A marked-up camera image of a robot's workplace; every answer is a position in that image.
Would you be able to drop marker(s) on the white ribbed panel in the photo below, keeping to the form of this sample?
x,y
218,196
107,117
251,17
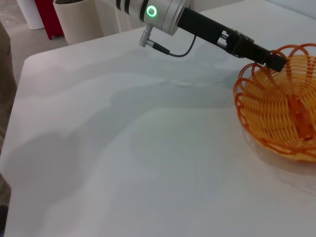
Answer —
x,y
123,18

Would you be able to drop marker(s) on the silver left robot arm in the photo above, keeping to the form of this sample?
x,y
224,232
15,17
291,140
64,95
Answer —
x,y
160,14

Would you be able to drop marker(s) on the red stand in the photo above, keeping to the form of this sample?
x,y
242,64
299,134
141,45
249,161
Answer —
x,y
50,17

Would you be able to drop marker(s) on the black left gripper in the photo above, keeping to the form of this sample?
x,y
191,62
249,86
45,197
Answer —
x,y
205,27

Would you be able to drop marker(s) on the orange woven plastic basket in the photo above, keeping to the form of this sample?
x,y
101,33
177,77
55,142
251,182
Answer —
x,y
276,106

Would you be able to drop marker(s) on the beige cylindrical bin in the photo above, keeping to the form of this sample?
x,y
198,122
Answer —
x,y
79,22

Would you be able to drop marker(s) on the white cylindrical bin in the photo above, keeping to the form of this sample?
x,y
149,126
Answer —
x,y
30,14

